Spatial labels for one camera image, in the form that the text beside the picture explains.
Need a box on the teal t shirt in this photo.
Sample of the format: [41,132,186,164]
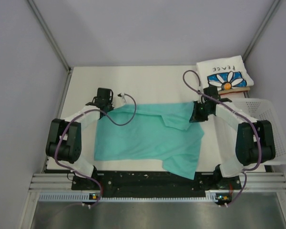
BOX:
[94,102,204,179]

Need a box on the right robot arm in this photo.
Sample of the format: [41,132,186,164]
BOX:
[189,86,276,189]

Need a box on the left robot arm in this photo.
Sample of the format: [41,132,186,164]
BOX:
[46,88,113,189]

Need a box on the folded red t shirt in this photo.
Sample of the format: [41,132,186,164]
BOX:
[218,87,250,96]

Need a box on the folded white daisy t shirt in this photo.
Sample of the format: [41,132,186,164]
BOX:
[196,55,254,92]

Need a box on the white plastic basket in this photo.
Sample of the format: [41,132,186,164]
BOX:
[228,98,286,166]

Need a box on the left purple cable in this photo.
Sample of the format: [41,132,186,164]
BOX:
[54,93,137,206]

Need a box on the purple cable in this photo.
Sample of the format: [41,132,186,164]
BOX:
[182,69,263,206]
[54,93,137,206]

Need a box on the left aluminium frame post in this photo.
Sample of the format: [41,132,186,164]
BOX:
[25,0,72,73]

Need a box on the aluminium frame post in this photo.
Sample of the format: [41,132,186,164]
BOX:
[25,0,72,73]
[242,0,283,62]

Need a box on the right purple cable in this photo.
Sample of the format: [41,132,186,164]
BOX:
[182,69,263,206]

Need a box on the light blue cable duct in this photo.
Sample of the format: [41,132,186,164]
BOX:
[38,191,223,203]

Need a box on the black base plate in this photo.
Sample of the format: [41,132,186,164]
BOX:
[71,169,241,199]

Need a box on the right aluminium frame post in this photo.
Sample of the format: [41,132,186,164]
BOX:
[242,0,283,62]

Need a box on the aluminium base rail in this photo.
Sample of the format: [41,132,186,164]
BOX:
[29,172,286,192]

